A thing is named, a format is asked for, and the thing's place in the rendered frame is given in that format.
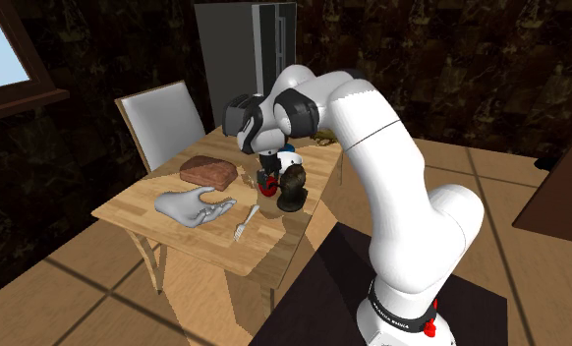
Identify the brown bread loaf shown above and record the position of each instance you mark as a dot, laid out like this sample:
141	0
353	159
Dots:
207	171

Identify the dark robot stand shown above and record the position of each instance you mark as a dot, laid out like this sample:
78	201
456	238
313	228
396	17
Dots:
324	287

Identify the olive green object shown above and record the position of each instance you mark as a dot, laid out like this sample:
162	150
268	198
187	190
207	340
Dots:
325	137

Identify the red round object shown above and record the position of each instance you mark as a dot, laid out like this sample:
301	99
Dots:
268	188

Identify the silver fork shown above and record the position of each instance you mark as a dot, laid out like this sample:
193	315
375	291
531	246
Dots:
245	223

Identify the blue round object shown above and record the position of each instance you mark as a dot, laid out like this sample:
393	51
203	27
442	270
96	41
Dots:
290	147

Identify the dark bust figure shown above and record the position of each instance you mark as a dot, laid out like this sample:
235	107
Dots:
293	184

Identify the dark brown furniture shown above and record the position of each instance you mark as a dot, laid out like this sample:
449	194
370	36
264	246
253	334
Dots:
561	201

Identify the white chair with wooden frame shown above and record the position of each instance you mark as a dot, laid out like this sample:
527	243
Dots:
161	122

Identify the white hand sculpture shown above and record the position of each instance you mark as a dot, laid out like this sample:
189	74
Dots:
180	207

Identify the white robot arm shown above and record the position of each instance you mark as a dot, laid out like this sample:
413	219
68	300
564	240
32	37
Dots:
396	191

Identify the grey refrigerator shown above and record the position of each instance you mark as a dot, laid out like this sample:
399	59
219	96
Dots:
228	52

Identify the wooden table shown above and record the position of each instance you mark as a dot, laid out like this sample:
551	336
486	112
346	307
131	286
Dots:
204	239

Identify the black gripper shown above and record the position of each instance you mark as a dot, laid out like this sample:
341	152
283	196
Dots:
269	163

